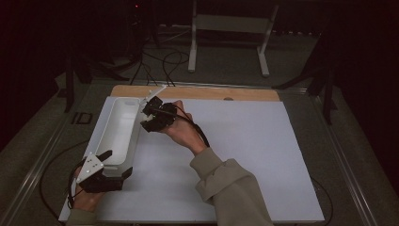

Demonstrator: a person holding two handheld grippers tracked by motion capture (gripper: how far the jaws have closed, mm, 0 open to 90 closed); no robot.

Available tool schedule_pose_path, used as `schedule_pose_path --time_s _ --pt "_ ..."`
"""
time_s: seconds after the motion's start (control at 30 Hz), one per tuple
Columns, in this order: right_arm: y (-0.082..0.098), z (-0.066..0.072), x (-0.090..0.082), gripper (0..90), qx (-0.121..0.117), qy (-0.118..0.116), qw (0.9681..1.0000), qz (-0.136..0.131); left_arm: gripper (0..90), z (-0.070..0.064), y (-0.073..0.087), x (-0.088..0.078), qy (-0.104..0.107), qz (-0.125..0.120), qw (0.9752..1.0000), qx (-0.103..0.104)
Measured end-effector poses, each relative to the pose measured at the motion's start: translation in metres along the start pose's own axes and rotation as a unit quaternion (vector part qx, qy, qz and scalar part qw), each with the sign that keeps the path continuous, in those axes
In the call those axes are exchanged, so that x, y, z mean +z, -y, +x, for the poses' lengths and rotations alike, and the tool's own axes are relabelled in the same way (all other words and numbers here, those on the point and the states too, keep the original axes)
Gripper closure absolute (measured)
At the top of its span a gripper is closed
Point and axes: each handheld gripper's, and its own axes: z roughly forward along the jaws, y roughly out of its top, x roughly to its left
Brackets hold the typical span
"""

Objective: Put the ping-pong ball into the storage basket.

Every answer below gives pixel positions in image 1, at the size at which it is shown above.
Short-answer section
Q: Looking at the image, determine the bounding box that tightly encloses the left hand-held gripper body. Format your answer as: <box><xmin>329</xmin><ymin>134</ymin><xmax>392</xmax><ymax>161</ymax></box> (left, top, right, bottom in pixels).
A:
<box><xmin>75</xmin><ymin>152</ymin><xmax>126</xmax><ymax>194</ymax></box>

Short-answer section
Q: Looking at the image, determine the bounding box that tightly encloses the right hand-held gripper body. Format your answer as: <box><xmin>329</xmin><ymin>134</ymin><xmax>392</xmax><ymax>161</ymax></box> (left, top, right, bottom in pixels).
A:
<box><xmin>139</xmin><ymin>84</ymin><xmax>179</xmax><ymax>133</ymax></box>

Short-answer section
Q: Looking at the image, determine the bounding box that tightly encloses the white plastic storage bin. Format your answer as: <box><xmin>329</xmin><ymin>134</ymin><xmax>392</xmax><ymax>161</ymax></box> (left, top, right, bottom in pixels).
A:
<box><xmin>94</xmin><ymin>97</ymin><xmax>149</xmax><ymax>178</ymax></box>

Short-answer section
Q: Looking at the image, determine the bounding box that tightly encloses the person's left hand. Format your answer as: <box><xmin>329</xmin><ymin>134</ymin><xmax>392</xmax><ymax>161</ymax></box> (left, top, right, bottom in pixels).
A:
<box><xmin>72</xmin><ymin>166</ymin><xmax>106</xmax><ymax>214</ymax></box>

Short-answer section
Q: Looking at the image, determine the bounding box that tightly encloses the person's right hand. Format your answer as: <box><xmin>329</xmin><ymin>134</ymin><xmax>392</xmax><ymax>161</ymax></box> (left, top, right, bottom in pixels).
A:
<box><xmin>159</xmin><ymin>100</ymin><xmax>209</xmax><ymax>157</ymax></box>

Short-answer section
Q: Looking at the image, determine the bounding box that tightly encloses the wooden table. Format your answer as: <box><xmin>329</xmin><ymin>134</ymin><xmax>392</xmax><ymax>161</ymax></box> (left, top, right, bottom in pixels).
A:
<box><xmin>110</xmin><ymin>84</ymin><xmax>280</xmax><ymax>103</ymax></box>

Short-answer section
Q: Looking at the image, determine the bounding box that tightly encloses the black tripod stand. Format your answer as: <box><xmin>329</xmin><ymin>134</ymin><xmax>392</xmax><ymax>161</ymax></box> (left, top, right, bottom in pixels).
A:
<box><xmin>272</xmin><ymin>31</ymin><xmax>339</xmax><ymax>126</ymax></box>
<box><xmin>56</xmin><ymin>46</ymin><xmax>130</xmax><ymax>114</ymax></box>

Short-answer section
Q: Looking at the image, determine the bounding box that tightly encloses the white table mat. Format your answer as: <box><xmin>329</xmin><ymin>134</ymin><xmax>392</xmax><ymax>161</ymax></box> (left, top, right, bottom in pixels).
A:
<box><xmin>58</xmin><ymin>96</ymin><xmax>326</xmax><ymax>224</ymax></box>

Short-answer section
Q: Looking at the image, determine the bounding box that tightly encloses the white metal stand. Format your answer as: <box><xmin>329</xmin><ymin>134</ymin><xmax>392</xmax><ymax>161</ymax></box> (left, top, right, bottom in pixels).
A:
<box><xmin>187</xmin><ymin>0</ymin><xmax>280</xmax><ymax>78</ymax></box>

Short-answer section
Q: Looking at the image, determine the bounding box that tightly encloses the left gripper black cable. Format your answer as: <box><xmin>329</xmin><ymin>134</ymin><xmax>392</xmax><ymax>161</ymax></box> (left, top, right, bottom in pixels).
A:
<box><xmin>66</xmin><ymin>159</ymin><xmax>87</xmax><ymax>210</ymax></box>

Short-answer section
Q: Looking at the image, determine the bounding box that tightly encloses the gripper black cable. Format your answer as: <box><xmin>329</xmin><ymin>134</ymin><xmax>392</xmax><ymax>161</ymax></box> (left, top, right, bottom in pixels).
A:
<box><xmin>66</xmin><ymin>159</ymin><xmax>87</xmax><ymax>210</ymax></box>
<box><xmin>149</xmin><ymin>105</ymin><xmax>211</xmax><ymax>149</ymax></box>

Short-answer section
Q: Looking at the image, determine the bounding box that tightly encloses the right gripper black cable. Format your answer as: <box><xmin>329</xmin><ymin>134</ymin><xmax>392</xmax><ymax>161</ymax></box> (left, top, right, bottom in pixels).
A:
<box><xmin>149</xmin><ymin>105</ymin><xmax>211</xmax><ymax>149</ymax></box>

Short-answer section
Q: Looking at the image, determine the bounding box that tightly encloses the black floor cable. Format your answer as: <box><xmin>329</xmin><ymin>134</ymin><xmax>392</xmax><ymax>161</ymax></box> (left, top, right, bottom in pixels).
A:
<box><xmin>39</xmin><ymin>139</ymin><xmax>90</xmax><ymax>222</ymax></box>
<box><xmin>310</xmin><ymin>176</ymin><xmax>334</xmax><ymax>226</ymax></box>
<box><xmin>129</xmin><ymin>50</ymin><xmax>190</xmax><ymax>88</ymax></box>

